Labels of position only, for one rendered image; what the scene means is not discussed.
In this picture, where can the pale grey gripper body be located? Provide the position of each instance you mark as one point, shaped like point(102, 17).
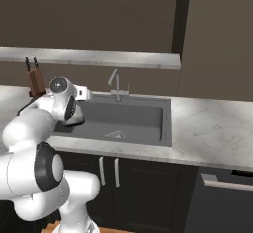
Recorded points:
point(76, 119)

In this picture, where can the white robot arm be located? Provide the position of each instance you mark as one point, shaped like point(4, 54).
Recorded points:
point(26, 174)

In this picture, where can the dark cabinet door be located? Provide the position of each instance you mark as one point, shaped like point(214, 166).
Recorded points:
point(85, 164)
point(154, 197)

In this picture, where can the grey kitchen sink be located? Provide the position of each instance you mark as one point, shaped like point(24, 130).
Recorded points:
point(131, 118)

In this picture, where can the grey metal tap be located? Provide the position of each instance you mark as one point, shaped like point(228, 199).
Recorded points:
point(116, 90)

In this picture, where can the brown wooden knife block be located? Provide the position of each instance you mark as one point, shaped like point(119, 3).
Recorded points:
point(36, 82)

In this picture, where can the dark dishwasher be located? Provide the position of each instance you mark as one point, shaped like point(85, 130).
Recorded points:
point(224, 210)

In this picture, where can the marble wall shelf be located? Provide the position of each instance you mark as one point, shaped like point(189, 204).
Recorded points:
point(99, 58)

